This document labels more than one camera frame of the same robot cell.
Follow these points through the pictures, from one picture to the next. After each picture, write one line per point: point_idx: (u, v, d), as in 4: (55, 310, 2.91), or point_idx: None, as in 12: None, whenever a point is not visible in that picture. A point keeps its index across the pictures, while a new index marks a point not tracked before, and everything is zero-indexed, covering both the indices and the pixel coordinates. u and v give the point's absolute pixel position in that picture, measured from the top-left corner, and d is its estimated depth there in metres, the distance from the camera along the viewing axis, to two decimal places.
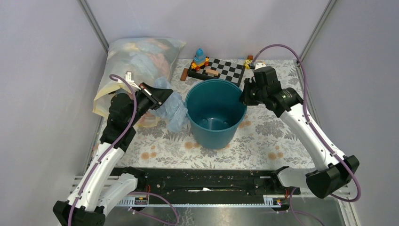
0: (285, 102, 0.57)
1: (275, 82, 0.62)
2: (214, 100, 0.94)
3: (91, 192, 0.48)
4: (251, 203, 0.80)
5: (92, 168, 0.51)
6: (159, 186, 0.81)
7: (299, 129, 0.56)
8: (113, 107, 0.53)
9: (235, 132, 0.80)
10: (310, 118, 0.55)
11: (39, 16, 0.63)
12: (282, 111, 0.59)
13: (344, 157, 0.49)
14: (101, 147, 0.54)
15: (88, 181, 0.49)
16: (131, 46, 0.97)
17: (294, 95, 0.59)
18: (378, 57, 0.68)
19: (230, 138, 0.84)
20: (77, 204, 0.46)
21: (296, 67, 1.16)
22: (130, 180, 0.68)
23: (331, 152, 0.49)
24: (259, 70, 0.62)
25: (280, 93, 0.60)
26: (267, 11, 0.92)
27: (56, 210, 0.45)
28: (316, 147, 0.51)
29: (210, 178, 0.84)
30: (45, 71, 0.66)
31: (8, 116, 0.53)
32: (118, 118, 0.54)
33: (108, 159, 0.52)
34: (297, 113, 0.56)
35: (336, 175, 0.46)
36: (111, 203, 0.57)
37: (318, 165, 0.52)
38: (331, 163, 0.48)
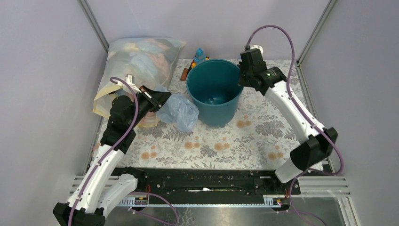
0: (270, 80, 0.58)
1: (260, 61, 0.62)
2: (215, 79, 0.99)
3: (91, 194, 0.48)
4: (251, 203, 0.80)
5: (92, 170, 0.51)
6: (159, 186, 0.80)
7: (283, 105, 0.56)
8: (114, 108, 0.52)
9: (228, 109, 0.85)
10: (292, 94, 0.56)
11: (38, 16, 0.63)
12: (266, 89, 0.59)
13: (323, 128, 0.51)
14: (102, 149, 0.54)
15: (88, 182, 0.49)
16: (131, 46, 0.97)
17: (278, 73, 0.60)
18: (378, 57, 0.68)
19: (224, 117, 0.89)
20: (77, 206, 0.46)
21: (296, 67, 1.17)
22: (131, 180, 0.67)
23: (311, 124, 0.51)
24: (245, 52, 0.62)
25: (265, 72, 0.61)
26: (267, 12, 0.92)
27: (56, 212, 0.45)
28: (298, 120, 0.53)
29: (210, 178, 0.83)
30: (45, 72, 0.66)
31: (8, 116, 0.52)
32: (120, 120, 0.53)
33: (108, 161, 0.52)
34: (280, 89, 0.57)
35: (315, 145, 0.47)
36: (112, 204, 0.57)
37: (298, 136, 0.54)
38: (311, 134, 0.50)
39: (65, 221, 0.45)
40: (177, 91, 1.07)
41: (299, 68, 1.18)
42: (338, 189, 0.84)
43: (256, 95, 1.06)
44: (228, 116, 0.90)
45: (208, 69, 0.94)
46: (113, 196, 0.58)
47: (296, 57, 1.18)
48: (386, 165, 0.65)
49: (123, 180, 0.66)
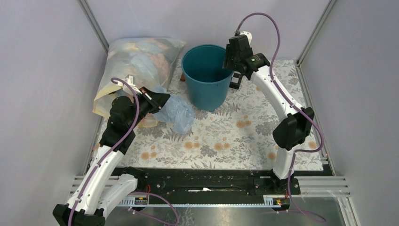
0: (254, 64, 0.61)
1: (246, 47, 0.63)
2: (206, 64, 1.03)
3: (90, 196, 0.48)
4: (251, 203, 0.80)
5: (91, 171, 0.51)
6: (159, 186, 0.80)
7: (266, 87, 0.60)
8: (114, 108, 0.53)
9: (219, 91, 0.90)
10: (275, 77, 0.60)
11: (38, 16, 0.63)
12: (251, 72, 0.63)
13: (301, 107, 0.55)
14: (101, 150, 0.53)
15: (87, 184, 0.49)
16: (131, 46, 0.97)
17: (263, 58, 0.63)
18: (378, 57, 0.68)
19: (216, 98, 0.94)
20: (77, 207, 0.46)
21: (296, 67, 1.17)
22: (130, 180, 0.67)
23: (290, 104, 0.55)
24: (233, 38, 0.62)
25: (250, 57, 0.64)
26: (267, 12, 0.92)
27: (56, 213, 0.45)
28: (278, 100, 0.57)
29: (210, 178, 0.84)
30: (45, 72, 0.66)
31: (8, 117, 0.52)
32: (120, 121, 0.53)
33: (107, 162, 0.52)
34: (263, 73, 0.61)
35: (292, 122, 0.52)
36: (111, 204, 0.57)
37: (280, 116, 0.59)
38: (290, 113, 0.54)
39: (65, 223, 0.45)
40: (177, 91, 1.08)
41: (299, 68, 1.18)
42: (338, 189, 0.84)
43: (256, 95, 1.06)
44: (219, 98, 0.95)
45: (200, 55, 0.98)
46: (112, 197, 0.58)
47: (296, 57, 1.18)
48: (386, 165, 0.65)
49: (122, 181, 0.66)
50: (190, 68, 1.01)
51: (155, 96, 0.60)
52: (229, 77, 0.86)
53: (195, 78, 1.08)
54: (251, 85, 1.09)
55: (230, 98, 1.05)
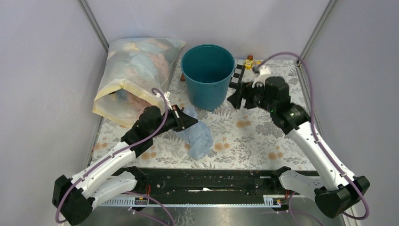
0: (293, 121, 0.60)
1: (286, 97, 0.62)
2: (208, 64, 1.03)
3: (93, 179, 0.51)
4: (251, 203, 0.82)
5: (105, 158, 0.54)
6: (159, 186, 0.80)
7: (309, 148, 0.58)
8: (145, 115, 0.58)
9: (221, 90, 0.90)
10: (318, 138, 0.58)
11: (38, 16, 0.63)
12: (290, 128, 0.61)
13: (354, 177, 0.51)
14: (120, 143, 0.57)
15: (96, 167, 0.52)
16: (131, 46, 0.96)
17: (302, 112, 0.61)
18: (378, 57, 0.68)
19: (217, 97, 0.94)
20: (78, 185, 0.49)
21: (296, 67, 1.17)
22: (130, 180, 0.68)
23: (340, 173, 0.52)
24: (273, 84, 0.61)
25: (288, 110, 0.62)
26: (267, 11, 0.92)
27: (59, 181, 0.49)
28: (326, 168, 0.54)
29: (210, 178, 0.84)
30: (45, 72, 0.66)
31: (8, 116, 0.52)
32: (145, 126, 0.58)
33: (121, 157, 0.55)
34: (305, 132, 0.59)
35: (345, 196, 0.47)
36: (104, 197, 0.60)
37: (327, 184, 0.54)
38: (341, 184, 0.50)
39: (60, 196, 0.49)
40: (177, 91, 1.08)
41: (300, 68, 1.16)
42: None
43: None
44: (219, 97, 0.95)
45: (202, 54, 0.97)
46: (106, 190, 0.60)
47: (296, 57, 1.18)
48: (385, 165, 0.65)
49: (122, 177, 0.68)
50: (192, 66, 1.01)
51: (183, 117, 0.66)
52: (229, 77, 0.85)
53: (198, 77, 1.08)
54: None
55: (230, 97, 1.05)
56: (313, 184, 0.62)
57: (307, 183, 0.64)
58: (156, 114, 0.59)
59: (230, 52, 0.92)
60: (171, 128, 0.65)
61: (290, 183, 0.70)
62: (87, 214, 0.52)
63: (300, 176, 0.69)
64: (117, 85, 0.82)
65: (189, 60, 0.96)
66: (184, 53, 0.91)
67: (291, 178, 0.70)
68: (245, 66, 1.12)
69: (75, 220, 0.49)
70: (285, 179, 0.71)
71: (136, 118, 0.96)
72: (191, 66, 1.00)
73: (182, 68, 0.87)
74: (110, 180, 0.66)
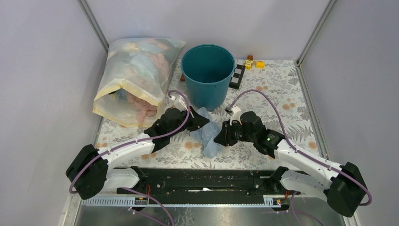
0: (272, 144, 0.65)
1: (261, 127, 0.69)
2: (208, 64, 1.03)
3: (117, 156, 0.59)
4: (251, 203, 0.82)
5: (130, 141, 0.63)
6: (159, 186, 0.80)
7: (294, 159, 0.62)
8: (166, 116, 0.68)
9: (222, 90, 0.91)
10: (296, 147, 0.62)
11: (38, 16, 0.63)
12: (273, 152, 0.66)
13: (341, 167, 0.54)
14: (143, 134, 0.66)
15: (121, 147, 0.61)
16: (131, 46, 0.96)
17: (277, 134, 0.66)
18: (378, 57, 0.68)
19: (218, 97, 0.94)
20: (104, 157, 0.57)
21: (296, 67, 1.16)
22: (133, 175, 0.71)
23: (327, 167, 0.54)
24: (247, 120, 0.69)
25: (266, 137, 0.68)
26: (267, 11, 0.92)
27: (85, 150, 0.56)
28: (314, 168, 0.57)
29: (210, 178, 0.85)
30: (44, 71, 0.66)
31: (8, 115, 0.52)
32: (164, 125, 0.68)
33: (143, 144, 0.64)
34: (283, 147, 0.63)
35: (342, 187, 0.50)
36: (108, 184, 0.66)
37: (323, 183, 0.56)
38: (333, 176, 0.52)
39: (80, 165, 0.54)
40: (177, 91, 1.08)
41: (300, 68, 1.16)
42: None
43: (255, 95, 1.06)
44: (220, 97, 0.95)
45: (201, 54, 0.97)
46: (115, 176, 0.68)
47: (296, 57, 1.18)
48: (385, 165, 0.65)
49: (130, 171, 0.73)
50: (193, 66, 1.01)
51: (198, 118, 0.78)
52: (229, 77, 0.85)
53: (198, 76, 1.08)
54: (251, 85, 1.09)
55: (230, 98, 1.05)
56: (320, 185, 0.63)
57: (313, 185, 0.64)
58: (175, 115, 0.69)
59: (230, 52, 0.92)
60: (187, 127, 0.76)
61: (294, 186, 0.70)
62: (97, 189, 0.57)
63: (302, 176, 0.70)
64: (117, 85, 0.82)
65: (189, 60, 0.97)
66: (184, 53, 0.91)
67: (293, 180, 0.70)
68: (245, 66, 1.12)
69: (85, 190, 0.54)
70: (287, 181, 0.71)
71: (135, 118, 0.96)
72: (190, 67, 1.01)
73: (182, 69, 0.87)
74: (119, 170, 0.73)
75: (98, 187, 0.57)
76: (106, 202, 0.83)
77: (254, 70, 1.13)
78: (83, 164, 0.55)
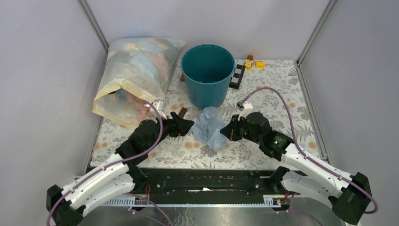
0: (279, 147, 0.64)
1: (269, 129, 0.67)
2: (209, 64, 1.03)
3: (83, 192, 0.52)
4: (251, 203, 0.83)
5: (96, 171, 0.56)
6: (159, 186, 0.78)
7: (302, 166, 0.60)
8: (139, 130, 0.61)
9: (222, 90, 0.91)
10: (306, 153, 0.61)
11: (39, 16, 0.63)
12: (280, 156, 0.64)
13: (352, 177, 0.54)
14: (114, 156, 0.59)
15: (86, 180, 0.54)
16: (131, 46, 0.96)
17: (285, 137, 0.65)
18: (378, 58, 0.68)
19: (219, 96, 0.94)
20: (67, 197, 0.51)
21: (296, 67, 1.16)
22: (126, 183, 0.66)
23: (338, 176, 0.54)
24: (254, 122, 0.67)
25: (273, 140, 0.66)
26: (267, 12, 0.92)
27: (50, 191, 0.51)
28: (323, 176, 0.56)
29: (210, 178, 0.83)
30: (44, 71, 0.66)
31: (8, 115, 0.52)
32: (139, 139, 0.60)
33: (112, 170, 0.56)
34: (292, 152, 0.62)
35: (352, 198, 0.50)
36: (96, 203, 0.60)
37: (331, 192, 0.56)
38: (344, 187, 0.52)
39: (50, 204, 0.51)
40: (177, 91, 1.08)
41: (299, 68, 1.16)
42: None
43: (255, 95, 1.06)
44: (220, 97, 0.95)
45: (202, 54, 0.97)
46: (100, 197, 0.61)
47: (296, 57, 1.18)
48: (385, 165, 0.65)
49: (119, 180, 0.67)
50: (193, 66, 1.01)
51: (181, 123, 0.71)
52: (229, 77, 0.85)
53: (199, 76, 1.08)
54: (251, 85, 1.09)
55: (230, 97, 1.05)
56: (324, 190, 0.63)
57: (317, 189, 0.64)
58: (151, 129, 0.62)
59: (230, 52, 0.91)
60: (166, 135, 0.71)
61: (294, 188, 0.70)
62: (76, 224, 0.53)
63: (304, 179, 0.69)
64: (117, 85, 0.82)
65: (190, 61, 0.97)
66: (185, 53, 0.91)
67: (294, 182, 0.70)
68: (245, 66, 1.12)
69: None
70: (288, 182, 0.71)
71: (135, 118, 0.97)
72: (190, 67, 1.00)
73: (182, 69, 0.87)
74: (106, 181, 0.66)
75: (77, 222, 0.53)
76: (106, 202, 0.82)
77: (254, 70, 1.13)
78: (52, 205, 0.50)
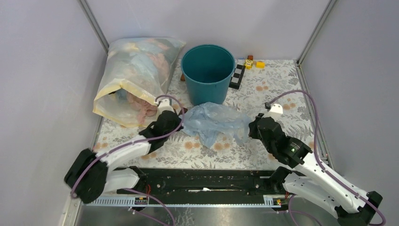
0: (297, 156, 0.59)
1: (282, 135, 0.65)
2: (208, 64, 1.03)
3: (115, 157, 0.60)
4: (251, 203, 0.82)
5: (127, 142, 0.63)
6: (159, 186, 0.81)
7: (318, 179, 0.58)
8: (163, 116, 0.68)
9: (224, 89, 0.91)
10: (324, 166, 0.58)
11: (38, 16, 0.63)
12: (295, 164, 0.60)
13: (368, 195, 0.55)
14: (138, 136, 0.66)
15: (118, 149, 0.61)
16: (131, 46, 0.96)
17: (301, 145, 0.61)
18: (378, 57, 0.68)
19: (219, 95, 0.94)
20: (103, 159, 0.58)
21: (296, 67, 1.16)
22: (132, 174, 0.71)
23: (355, 195, 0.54)
24: (265, 127, 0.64)
25: (288, 146, 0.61)
26: (267, 11, 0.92)
27: (83, 154, 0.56)
28: (340, 192, 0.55)
29: (210, 178, 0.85)
30: (44, 72, 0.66)
31: (8, 115, 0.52)
32: (161, 125, 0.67)
33: (140, 145, 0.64)
34: (310, 164, 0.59)
35: (368, 218, 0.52)
36: (109, 185, 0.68)
37: (343, 205, 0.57)
38: (360, 206, 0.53)
39: (81, 165, 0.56)
40: (177, 91, 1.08)
41: (300, 68, 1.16)
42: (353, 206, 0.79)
43: (256, 95, 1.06)
44: (220, 97, 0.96)
45: (202, 54, 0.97)
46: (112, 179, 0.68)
47: (296, 57, 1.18)
48: (385, 165, 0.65)
49: (126, 171, 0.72)
50: (193, 67, 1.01)
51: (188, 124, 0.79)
52: (229, 77, 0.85)
53: (198, 77, 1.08)
54: (251, 85, 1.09)
55: (230, 97, 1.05)
56: (330, 199, 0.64)
57: (323, 198, 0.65)
58: (173, 116, 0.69)
59: (230, 52, 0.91)
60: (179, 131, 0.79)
61: (297, 191, 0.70)
62: (99, 191, 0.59)
63: (307, 184, 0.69)
64: (117, 85, 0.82)
65: (189, 60, 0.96)
66: (185, 53, 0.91)
67: (298, 187, 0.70)
68: (245, 66, 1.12)
69: (87, 194, 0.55)
70: (290, 185, 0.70)
71: (135, 118, 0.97)
72: (190, 67, 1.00)
73: (182, 69, 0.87)
74: (115, 171, 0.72)
75: (99, 189, 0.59)
76: (105, 202, 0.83)
77: (254, 70, 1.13)
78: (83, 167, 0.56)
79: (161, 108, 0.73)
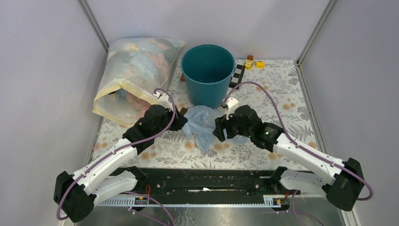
0: (271, 138, 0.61)
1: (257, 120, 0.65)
2: (207, 64, 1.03)
3: (94, 176, 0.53)
4: (251, 203, 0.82)
5: (107, 155, 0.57)
6: (159, 186, 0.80)
7: (295, 155, 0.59)
8: (150, 111, 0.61)
9: (224, 89, 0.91)
10: (297, 142, 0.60)
11: (38, 17, 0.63)
12: (271, 146, 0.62)
13: (344, 163, 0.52)
14: (123, 140, 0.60)
15: (96, 165, 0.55)
16: (131, 46, 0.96)
17: (275, 128, 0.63)
18: (377, 58, 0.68)
19: (221, 95, 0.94)
20: (80, 181, 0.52)
21: (296, 67, 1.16)
22: (130, 179, 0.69)
23: (330, 163, 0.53)
24: (241, 114, 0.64)
25: (263, 130, 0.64)
26: (267, 11, 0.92)
27: (60, 178, 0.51)
28: (315, 164, 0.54)
29: (210, 178, 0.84)
30: (44, 72, 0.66)
31: (8, 115, 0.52)
32: (148, 123, 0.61)
33: (123, 153, 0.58)
34: (283, 142, 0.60)
35: (346, 184, 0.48)
36: (105, 195, 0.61)
37: (325, 180, 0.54)
38: (336, 173, 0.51)
39: (61, 189, 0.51)
40: (177, 91, 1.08)
41: (299, 68, 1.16)
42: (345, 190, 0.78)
43: (256, 95, 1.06)
44: (220, 97, 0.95)
45: (202, 54, 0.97)
46: (107, 188, 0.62)
47: (296, 57, 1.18)
48: (385, 165, 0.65)
49: (123, 176, 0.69)
50: (193, 67, 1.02)
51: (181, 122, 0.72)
52: (229, 76, 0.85)
53: (197, 77, 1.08)
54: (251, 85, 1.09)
55: None
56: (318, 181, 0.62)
57: (312, 181, 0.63)
58: (162, 111, 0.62)
59: (230, 52, 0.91)
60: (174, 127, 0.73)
61: (292, 184, 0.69)
62: (90, 208, 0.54)
63: (300, 174, 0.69)
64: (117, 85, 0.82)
65: (189, 60, 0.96)
66: (185, 53, 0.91)
67: (291, 179, 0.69)
68: (245, 66, 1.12)
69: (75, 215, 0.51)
70: (286, 181, 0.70)
71: (135, 118, 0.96)
72: (190, 67, 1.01)
73: (182, 68, 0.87)
74: (111, 178, 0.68)
75: (88, 207, 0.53)
76: (106, 202, 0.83)
77: (254, 70, 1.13)
78: (63, 191, 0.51)
79: (159, 101, 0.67)
